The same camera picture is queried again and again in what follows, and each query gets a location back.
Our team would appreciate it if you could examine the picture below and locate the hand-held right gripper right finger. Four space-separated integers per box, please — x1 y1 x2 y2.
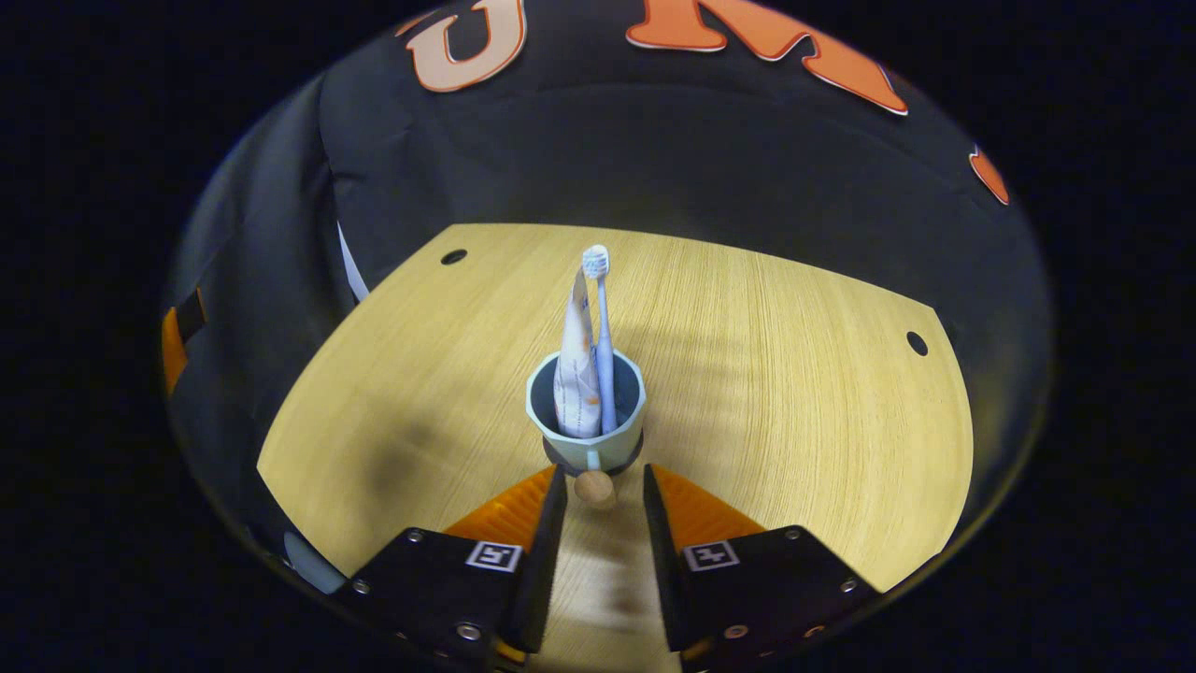
642 462 881 663

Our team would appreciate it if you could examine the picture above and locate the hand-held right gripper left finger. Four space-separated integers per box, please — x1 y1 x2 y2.
335 464 569 668

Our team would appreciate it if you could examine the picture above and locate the pale blue cup wooden handle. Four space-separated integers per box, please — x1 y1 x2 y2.
526 349 648 511

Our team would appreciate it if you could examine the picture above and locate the white toothpaste tube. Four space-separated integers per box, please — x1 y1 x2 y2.
553 266 604 440

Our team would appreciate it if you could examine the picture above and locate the white toothbrush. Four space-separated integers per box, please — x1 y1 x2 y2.
582 245 619 436

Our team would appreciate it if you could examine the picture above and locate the pale grey object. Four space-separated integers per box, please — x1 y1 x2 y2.
283 531 347 595

